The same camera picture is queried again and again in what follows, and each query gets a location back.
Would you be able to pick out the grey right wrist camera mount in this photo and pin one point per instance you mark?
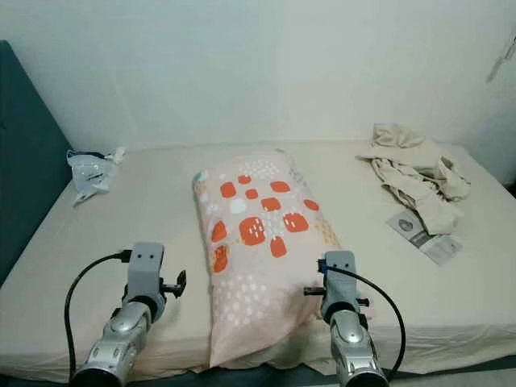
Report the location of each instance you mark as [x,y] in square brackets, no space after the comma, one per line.
[340,284]

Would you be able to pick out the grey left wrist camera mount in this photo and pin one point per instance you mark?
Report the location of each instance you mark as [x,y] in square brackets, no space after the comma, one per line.
[147,272]

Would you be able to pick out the teal upholstered headboard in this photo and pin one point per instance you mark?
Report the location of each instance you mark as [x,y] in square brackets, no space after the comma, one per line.
[26,169]

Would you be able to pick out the mattress with beige sheet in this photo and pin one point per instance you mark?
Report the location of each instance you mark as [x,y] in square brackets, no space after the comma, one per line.
[137,214]

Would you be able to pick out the crumpled clear plastic bag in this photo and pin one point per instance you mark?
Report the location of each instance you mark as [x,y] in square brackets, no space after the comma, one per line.
[90,173]

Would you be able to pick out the pink pillow with red spots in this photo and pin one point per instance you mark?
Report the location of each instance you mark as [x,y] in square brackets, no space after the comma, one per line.
[262,234]

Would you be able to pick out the dark teal bed frame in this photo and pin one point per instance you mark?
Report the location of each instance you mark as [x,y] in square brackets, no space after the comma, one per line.
[435,375]

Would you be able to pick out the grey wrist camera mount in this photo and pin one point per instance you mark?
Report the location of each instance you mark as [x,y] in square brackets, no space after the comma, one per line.
[340,284]
[147,272]

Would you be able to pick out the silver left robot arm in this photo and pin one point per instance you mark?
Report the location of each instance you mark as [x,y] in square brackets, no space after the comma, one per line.
[121,343]

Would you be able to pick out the grey white packaged leaflet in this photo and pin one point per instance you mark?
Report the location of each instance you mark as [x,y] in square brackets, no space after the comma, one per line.
[435,246]

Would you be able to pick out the crumpled beige clothing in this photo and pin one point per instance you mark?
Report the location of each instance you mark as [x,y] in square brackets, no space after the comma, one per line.
[415,173]

